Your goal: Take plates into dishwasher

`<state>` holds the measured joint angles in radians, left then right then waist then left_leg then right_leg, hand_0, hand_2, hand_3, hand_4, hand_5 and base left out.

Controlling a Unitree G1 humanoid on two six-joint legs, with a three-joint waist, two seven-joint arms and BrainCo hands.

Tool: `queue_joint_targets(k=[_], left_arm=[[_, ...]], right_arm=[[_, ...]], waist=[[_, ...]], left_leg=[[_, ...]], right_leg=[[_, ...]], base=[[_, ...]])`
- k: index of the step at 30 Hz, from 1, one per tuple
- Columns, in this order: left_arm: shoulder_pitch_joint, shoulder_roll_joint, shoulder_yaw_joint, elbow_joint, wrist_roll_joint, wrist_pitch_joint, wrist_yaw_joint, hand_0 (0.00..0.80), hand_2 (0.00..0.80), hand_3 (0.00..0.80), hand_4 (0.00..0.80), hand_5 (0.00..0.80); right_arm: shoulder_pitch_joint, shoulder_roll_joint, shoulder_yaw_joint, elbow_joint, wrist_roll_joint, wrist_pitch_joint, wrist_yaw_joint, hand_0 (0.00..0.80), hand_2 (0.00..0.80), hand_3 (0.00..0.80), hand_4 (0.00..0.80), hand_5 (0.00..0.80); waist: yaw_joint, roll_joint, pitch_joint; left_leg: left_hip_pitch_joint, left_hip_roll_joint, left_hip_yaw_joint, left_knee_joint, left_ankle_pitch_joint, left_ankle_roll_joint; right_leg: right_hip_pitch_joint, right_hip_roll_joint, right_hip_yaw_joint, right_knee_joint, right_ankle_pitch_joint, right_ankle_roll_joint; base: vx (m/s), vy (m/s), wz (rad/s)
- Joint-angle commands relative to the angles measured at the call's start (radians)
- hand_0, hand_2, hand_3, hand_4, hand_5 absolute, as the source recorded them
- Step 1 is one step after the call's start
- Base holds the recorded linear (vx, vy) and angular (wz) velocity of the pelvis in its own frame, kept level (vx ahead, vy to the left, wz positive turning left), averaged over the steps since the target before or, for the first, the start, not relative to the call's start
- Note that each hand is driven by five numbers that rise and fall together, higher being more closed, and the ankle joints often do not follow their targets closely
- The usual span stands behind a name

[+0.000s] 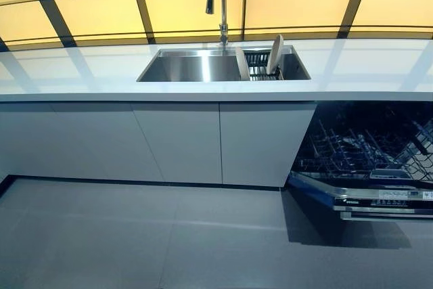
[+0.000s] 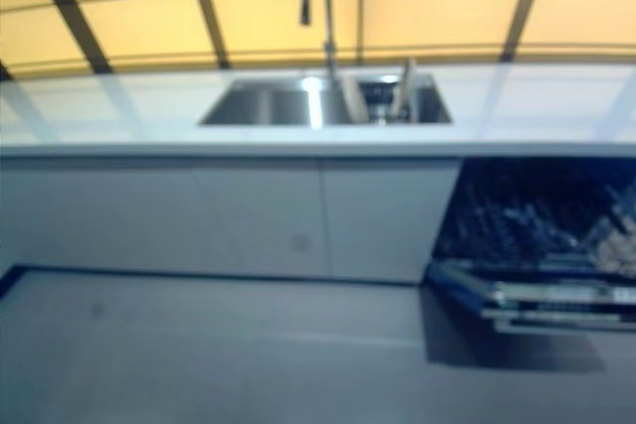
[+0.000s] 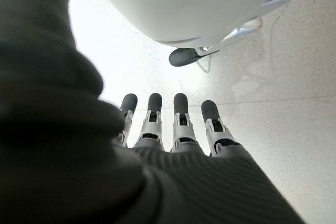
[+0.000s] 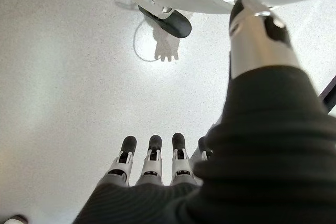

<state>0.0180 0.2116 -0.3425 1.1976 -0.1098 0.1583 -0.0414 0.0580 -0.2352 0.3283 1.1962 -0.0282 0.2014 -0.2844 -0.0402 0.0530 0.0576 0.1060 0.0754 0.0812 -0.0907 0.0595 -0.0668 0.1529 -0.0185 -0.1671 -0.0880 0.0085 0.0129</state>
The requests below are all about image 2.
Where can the beige plate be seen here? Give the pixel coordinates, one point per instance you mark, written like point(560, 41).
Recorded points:
point(402, 91)
point(356, 98)

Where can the open dishwasher with rack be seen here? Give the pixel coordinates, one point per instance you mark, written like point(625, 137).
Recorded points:
point(541, 218)

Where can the open dishwasher door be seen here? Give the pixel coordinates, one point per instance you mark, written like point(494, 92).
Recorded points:
point(546, 295)

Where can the white kitchen counter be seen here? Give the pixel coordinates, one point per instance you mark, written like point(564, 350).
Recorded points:
point(318, 138)

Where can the chrome pull-down kitchen faucet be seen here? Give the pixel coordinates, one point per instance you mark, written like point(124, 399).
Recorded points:
point(327, 7)

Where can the stainless steel kitchen sink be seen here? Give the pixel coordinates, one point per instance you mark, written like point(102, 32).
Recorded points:
point(278, 101)

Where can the white cabinet door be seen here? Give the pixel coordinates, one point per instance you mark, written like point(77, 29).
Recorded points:
point(164, 218)
point(382, 218)

